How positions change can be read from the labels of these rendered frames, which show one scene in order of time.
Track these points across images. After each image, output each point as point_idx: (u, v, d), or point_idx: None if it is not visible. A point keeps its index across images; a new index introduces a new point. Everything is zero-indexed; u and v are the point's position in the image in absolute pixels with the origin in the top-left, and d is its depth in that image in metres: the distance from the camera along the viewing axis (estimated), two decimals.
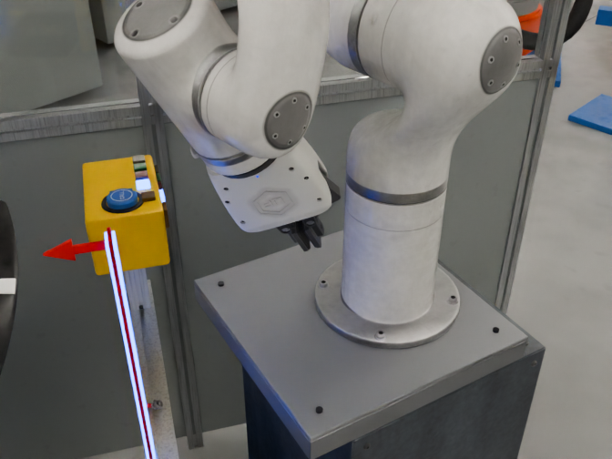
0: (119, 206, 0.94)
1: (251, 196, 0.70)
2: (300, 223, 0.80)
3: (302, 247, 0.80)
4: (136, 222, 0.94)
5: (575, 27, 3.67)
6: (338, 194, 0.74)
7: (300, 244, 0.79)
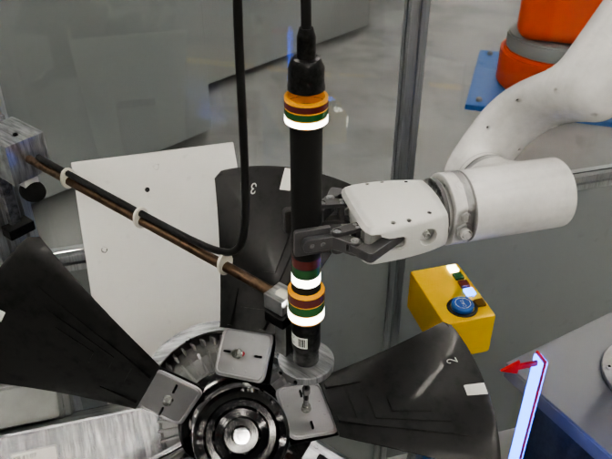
0: (465, 311, 1.28)
1: None
2: (316, 234, 0.78)
3: (304, 254, 0.79)
4: (476, 323, 1.28)
5: None
6: (337, 196, 0.86)
7: (310, 253, 0.79)
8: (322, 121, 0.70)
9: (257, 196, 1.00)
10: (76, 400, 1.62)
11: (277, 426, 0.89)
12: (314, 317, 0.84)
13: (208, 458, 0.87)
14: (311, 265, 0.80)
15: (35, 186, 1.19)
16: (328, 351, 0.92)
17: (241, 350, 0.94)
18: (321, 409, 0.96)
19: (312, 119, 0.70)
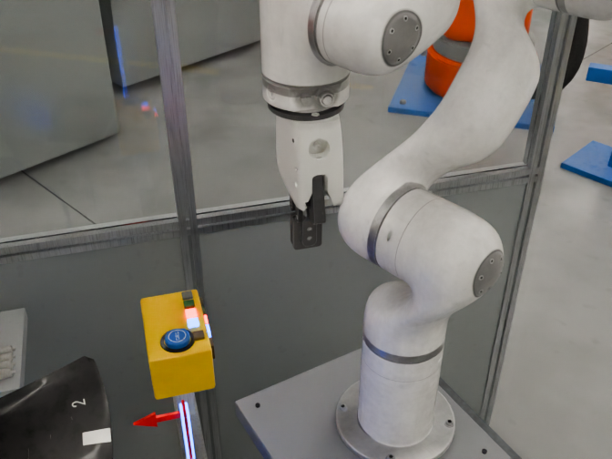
0: (176, 346, 1.15)
1: None
2: (301, 225, 0.79)
3: (321, 236, 0.80)
4: (188, 359, 1.15)
5: (567, 78, 3.87)
6: None
7: (321, 231, 0.80)
8: None
9: None
10: None
11: None
12: None
13: None
14: None
15: None
16: None
17: None
18: None
19: None
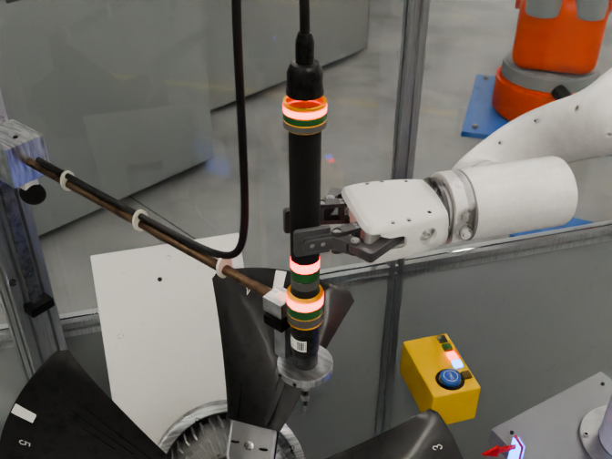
0: (453, 384, 1.39)
1: None
2: (316, 234, 0.78)
3: (304, 254, 0.79)
4: (463, 395, 1.39)
5: None
6: (337, 196, 0.86)
7: (310, 253, 0.79)
8: (321, 126, 0.71)
9: (433, 453, 1.14)
10: None
11: None
12: (313, 321, 0.84)
13: None
14: (310, 269, 0.80)
15: (35, 188, 1.19)
16: (327, 354, 0.92)
17: None
18: None
19: (311, 124, 0.70)
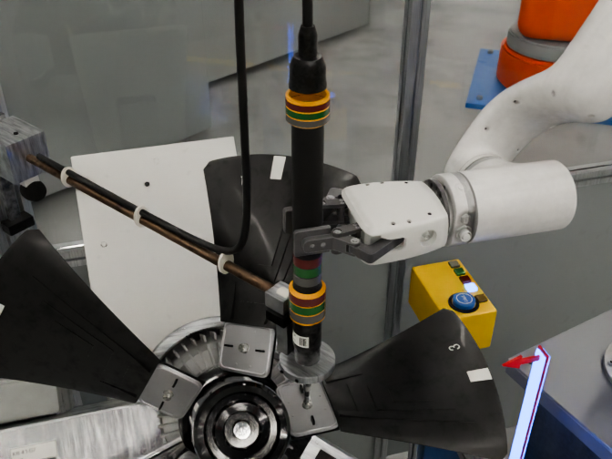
0: (466, 307, 1.28)
1: None
2: (316, 234, 0.78)
3: (304, 254, 0.79)
4: (478, 319, 1.28)
5: None
6: (337, 196, 0.87)
7: (309, 253, 0.79)
8: (324, 119, 0.70)
9: (449, 353, 1.01)
10: (76, 396, 1.62)
11: None
12: (315, 315, 0.84)
13: (213, 405, 0.87)
14: (311, 263, 0.80)
15: (36, 185, 1.19)
16: (329, 351, 0.91)
17: (304, 408, 0.95)
18: None
19: (313, 117, 0.69)
